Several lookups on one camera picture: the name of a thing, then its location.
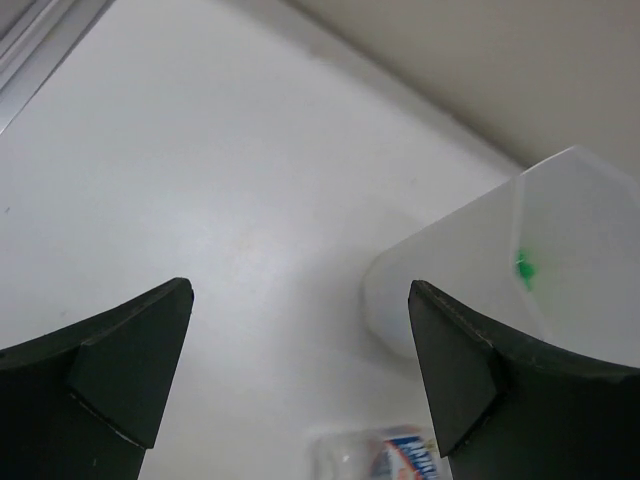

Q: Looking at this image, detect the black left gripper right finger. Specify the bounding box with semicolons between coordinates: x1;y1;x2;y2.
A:
408;280;639;479

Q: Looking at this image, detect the white octagonal plastic bin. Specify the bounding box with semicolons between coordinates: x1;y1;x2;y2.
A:
362;146;639;367

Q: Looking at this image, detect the aluminium table frame rail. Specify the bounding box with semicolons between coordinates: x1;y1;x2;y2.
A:
1;0;112;129

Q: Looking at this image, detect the clear bottle red blue label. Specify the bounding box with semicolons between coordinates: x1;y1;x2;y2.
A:
311;425;452;480

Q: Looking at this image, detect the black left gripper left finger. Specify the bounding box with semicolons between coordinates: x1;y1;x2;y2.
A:
1;278;193;479

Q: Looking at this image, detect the green plastic soda bottle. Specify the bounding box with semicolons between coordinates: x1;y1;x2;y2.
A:
514;248;539;292

